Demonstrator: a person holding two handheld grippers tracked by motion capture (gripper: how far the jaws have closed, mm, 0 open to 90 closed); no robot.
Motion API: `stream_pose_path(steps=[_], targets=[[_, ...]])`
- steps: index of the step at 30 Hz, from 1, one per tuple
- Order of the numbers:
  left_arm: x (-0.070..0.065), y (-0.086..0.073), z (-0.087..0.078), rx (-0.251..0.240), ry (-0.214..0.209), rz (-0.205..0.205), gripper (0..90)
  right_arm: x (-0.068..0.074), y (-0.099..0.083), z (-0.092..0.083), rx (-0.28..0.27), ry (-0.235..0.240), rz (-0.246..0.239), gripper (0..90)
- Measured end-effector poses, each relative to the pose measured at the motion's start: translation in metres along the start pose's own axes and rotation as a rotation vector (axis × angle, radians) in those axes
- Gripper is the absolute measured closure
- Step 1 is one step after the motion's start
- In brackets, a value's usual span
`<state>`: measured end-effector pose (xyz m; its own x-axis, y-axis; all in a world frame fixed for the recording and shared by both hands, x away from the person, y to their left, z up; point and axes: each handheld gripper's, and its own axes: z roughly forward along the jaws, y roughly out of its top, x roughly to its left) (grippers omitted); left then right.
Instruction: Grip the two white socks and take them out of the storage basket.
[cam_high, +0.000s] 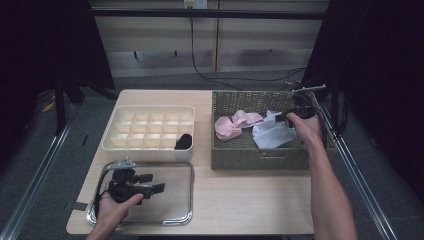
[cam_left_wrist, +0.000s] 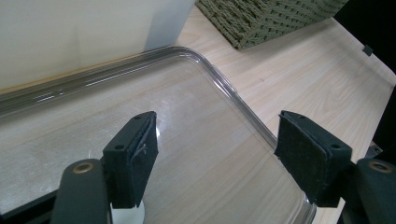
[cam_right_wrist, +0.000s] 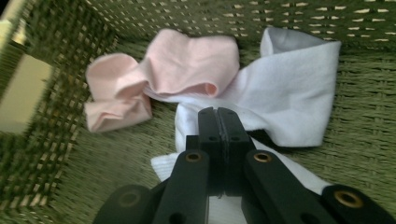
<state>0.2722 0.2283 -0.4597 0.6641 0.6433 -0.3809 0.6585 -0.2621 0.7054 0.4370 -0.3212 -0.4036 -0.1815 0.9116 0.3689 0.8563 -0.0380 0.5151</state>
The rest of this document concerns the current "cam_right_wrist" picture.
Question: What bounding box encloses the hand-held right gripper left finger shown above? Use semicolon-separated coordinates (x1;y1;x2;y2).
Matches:
186;106;225;198

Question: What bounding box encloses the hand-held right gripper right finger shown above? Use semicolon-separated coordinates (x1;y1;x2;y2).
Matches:
217;106;257;198

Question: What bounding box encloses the white sock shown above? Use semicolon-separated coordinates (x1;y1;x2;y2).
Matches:
174;27;342;151
150;136;334;224

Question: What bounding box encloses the green woven basket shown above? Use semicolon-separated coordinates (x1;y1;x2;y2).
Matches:
0;0;396;224

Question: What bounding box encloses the pink sock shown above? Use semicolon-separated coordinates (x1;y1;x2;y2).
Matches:
84;52;153;133
139;28;241;99

